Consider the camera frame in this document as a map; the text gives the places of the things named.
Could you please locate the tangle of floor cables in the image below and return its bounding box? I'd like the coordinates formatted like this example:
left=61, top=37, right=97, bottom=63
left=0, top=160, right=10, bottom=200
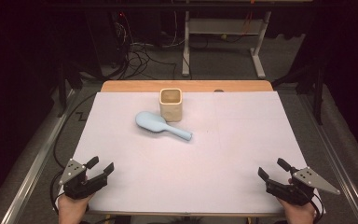
left=115, top=12, right=179, bottom=80

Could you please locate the cream square cup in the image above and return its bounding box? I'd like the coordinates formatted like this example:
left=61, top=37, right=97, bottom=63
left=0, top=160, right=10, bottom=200
left=158, top=88, right=184, bottom=123

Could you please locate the white paper sheet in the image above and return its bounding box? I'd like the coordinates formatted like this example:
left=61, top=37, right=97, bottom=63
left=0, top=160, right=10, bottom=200
left=53, top=91, right=326, bottom=216

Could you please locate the person's left hand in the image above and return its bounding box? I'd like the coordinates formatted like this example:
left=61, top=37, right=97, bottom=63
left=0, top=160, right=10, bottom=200
left=57, top=192, right=95, bottom=224

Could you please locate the black metal stand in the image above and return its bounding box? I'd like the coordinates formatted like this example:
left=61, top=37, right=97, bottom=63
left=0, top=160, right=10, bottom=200
left=56, top=62, right=86, bottom=119
left=273, top=62, right=326, bottom=126

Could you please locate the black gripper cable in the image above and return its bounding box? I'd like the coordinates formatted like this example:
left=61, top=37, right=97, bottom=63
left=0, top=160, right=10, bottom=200
left=306, top=189, right=324, bottom=224
left=49, top=92, right=98, bottom=216

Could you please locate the person's right hand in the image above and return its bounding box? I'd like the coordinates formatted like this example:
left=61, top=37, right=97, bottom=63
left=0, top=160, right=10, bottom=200
left=277, top=195, right=317, bottom=224

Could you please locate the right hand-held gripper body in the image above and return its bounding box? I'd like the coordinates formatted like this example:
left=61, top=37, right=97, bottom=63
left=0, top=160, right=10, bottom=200
left=265, top=166, right=341, bottom=206

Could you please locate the white metal desk frame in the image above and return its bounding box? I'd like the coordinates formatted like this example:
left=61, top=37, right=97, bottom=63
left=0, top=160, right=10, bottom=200
left=181, top=10, right=273, bottom=79

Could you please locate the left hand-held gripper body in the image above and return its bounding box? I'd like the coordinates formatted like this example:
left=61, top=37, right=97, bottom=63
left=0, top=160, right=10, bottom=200
left=58, top=158, right=108, bottom=200

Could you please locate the light blue hairbrush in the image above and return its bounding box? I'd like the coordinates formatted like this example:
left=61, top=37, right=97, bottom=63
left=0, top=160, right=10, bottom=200
left=134, top=111, right=194, bottom=142

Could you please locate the aluminium floor rail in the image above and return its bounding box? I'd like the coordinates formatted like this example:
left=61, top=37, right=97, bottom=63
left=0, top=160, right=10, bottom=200
left=297, top=92, right=358, bottom=224
left=0, top=88, right=76, bottom=224

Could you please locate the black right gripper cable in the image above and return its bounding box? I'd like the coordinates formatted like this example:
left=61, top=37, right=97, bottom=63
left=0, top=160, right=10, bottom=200
left=306, top=189, right=324, bottom=224

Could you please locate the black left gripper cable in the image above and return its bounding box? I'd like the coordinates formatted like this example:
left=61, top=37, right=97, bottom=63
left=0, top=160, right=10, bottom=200
left=49, top=92, right=98, bottom=216

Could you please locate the wooden table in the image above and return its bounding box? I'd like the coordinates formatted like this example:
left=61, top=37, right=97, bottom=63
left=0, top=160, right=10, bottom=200
left=53, top=79, right=326, bottom=218

